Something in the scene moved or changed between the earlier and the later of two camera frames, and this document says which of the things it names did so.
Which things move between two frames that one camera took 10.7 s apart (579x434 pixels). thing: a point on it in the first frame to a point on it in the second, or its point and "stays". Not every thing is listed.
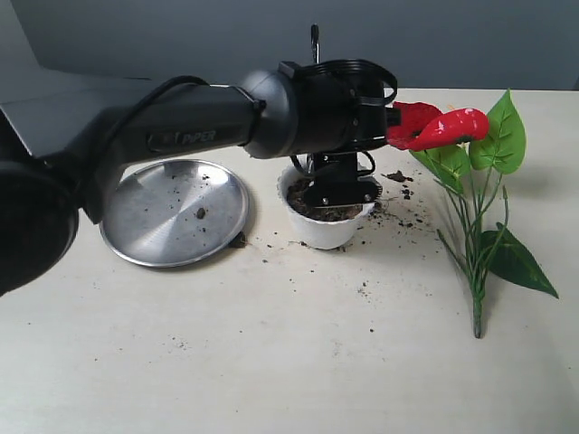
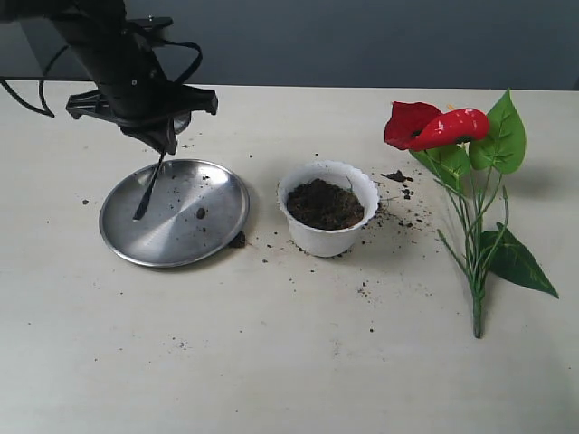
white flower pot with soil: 317,228 stays
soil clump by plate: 239,240 stays
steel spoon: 315,42 to 143,205
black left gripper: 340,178 to 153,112
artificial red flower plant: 469,158 stays
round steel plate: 174,212 stays
